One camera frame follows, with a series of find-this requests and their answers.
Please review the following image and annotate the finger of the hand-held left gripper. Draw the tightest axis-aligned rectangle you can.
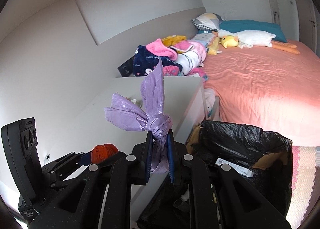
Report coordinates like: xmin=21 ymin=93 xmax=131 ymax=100
xmin=41 ymin=152 xmax=92 ymax=191

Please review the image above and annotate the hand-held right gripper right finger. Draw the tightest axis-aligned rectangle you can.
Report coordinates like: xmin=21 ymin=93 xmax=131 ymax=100
xmin=167 ymin=129 xmax=292 ymax=229

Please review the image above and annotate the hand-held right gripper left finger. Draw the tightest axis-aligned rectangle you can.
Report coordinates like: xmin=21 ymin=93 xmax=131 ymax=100
xmin=30 ymin=130 xmax=154 ymax=229

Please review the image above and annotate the orange plastic lid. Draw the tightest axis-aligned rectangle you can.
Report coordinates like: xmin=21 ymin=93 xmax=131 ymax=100
xmin=90 ymin=145 xmax=119 ymax=164

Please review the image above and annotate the purple plastic bag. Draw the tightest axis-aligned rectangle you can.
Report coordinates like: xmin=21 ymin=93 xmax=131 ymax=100
xmin=104 ymin=56 xmax=174 ymax=175

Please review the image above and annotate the long white carton box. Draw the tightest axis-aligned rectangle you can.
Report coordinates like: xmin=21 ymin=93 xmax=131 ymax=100
xmin=215 ymin=158 xmax=255 ymax=178

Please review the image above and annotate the black trash bag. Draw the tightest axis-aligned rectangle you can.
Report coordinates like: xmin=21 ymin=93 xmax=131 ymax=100
xmin=137 ymin=120 xmax=293 ymax=229

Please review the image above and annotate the clear plastic cup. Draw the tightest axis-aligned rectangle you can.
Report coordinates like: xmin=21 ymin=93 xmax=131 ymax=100
xmin=174 ymin=199 xmax=191 ymax=213

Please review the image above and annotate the white printed cloth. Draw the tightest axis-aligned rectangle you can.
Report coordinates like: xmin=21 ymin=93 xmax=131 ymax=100
xmin=204 ymin=88 xmax=220 ymax=120

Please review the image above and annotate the white nightstand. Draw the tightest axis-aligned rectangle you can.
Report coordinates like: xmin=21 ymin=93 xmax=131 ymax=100
xmin=57 ymin=76 xmax=208 ymax=229

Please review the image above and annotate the navy printed blanket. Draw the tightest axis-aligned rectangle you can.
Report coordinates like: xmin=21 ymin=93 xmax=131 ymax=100
xmin=133 ymin=45 xmax=181 ymax=78

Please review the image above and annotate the brown cardboard box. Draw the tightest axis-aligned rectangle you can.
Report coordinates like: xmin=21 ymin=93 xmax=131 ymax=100
xmin=186 ymin=123 xmax=288 ymax=170

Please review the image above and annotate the white pink cartoon blanket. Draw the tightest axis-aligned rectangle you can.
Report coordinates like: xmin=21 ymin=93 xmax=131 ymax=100
xmin=164 ymin=40 xmax=209 ymax=82

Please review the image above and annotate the pink fleece blanket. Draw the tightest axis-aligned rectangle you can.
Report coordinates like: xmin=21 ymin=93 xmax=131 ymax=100
xmin=146 ymin=39 xmax=178 ymax=61

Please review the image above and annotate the bed with pink sheet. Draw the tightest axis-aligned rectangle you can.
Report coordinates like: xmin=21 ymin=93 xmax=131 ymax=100
xmin=200 ymin=39 xmax=320 ymax=148

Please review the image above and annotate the yellow plush toy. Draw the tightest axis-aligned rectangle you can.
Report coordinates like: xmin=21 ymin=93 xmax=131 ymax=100
xmin=161 ymin=35 xmax=187 ymax=46

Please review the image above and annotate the yellow corn plush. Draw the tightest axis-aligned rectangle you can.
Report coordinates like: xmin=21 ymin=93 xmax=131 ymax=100
xmin=206 ymin=35 xmax=222 ymax=56

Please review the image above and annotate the light printed pillow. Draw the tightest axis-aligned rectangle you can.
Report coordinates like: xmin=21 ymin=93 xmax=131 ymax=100
xmin=193 ymin=33 xmax=216 ymax=48

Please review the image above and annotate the yellow duck plush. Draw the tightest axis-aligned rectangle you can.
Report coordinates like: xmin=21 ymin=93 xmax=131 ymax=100
xmin=219 ymin=35 xmax=239 ymax=49

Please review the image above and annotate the pink white foam mat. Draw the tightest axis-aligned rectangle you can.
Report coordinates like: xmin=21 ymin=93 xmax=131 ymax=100
xmin=289 ymin=145 xmax=320 ymax=229

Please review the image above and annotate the patchwork pillow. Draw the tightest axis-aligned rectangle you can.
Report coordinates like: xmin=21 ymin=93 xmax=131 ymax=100
xmin=192 ymin=13 xmax=223 ymax=31

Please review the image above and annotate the white goose plush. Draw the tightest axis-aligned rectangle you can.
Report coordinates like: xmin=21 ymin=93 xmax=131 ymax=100
xmin=217 ymin=29 xmax=301 ymax=55

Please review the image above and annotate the teal pillow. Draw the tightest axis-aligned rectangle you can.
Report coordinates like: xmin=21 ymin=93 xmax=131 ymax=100
xmin=219 ymin=19 xmax=288 ymax=43

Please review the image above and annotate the white wardrobe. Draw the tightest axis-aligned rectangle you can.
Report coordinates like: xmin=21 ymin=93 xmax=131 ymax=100
xmin=309 ymin=2 xmax=320 ymax=58

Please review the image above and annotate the black wall socket panel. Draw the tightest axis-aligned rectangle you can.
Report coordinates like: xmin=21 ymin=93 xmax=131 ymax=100
xmin=117 ymin=57 xmax=136 ymax=78

